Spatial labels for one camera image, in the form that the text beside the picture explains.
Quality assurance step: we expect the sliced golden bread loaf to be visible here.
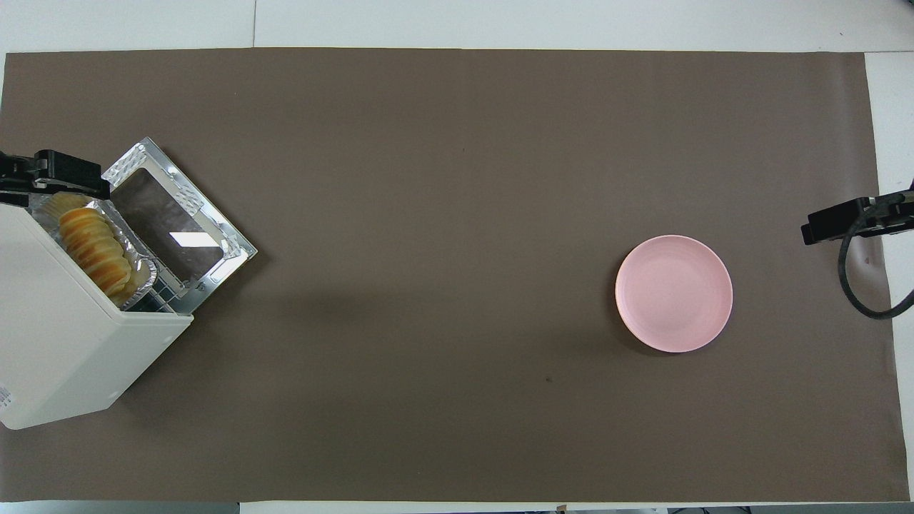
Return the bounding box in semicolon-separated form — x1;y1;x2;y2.
39;191;145;301

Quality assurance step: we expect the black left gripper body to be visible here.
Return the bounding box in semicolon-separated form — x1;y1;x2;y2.
0;148;102;208

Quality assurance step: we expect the glass oven door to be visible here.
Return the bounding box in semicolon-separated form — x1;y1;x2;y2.
101;136;258;316

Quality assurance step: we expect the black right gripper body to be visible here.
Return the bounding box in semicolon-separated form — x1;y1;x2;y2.
800;188;914;246

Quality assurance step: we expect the metal oven rack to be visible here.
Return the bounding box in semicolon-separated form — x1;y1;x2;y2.
127;280;181;316

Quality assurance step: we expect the white toaster oven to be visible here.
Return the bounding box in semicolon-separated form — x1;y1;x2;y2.
0;202;194;431

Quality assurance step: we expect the pink round plate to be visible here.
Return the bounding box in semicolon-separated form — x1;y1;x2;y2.
615;235;734;353

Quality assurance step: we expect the aluminium foil tray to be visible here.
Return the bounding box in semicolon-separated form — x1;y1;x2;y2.
31;191;160;313

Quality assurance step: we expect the brown table mat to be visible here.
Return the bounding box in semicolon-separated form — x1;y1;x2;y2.
0;48;899;503

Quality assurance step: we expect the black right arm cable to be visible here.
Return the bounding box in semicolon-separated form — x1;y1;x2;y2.
838;182;914;320

